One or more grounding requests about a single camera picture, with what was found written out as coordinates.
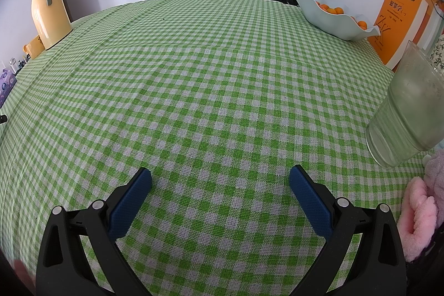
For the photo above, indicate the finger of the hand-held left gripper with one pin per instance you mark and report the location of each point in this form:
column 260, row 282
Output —
column 2, row 118

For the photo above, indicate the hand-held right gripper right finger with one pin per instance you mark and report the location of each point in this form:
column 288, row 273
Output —
column 310, row 202

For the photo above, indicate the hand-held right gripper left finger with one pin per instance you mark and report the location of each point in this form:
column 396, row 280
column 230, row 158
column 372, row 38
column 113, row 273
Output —
column 130, row 202

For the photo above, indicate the purple tissue pack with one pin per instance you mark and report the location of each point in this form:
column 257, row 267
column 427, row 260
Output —
column 6, row 84

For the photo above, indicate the yellow cup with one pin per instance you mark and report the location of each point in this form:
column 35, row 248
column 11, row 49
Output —
column 34, row 46

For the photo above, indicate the yellow thermos jug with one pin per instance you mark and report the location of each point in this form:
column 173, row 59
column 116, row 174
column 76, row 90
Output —
column 48, row 22

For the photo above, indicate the pink plush toy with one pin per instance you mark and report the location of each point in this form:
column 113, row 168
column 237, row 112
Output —
column 419, row 212

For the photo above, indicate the ribbed drinking glass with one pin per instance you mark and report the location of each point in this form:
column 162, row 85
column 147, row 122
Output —
column 402, row 115

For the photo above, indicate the mauve plush toy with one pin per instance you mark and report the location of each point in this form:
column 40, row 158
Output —
column 436, row 174

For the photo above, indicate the green checked tablecloth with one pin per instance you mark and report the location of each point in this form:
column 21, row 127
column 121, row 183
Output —
column 208, row 91

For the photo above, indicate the pale green fruit bowl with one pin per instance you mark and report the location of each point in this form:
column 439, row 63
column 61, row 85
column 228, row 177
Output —
column 329, row 25

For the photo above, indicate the pile of small oranges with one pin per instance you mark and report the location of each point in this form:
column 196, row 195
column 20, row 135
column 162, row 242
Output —
column 333, row 10

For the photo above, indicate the orange book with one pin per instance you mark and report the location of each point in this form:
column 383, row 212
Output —
column 395, row 25
column 433, row 22

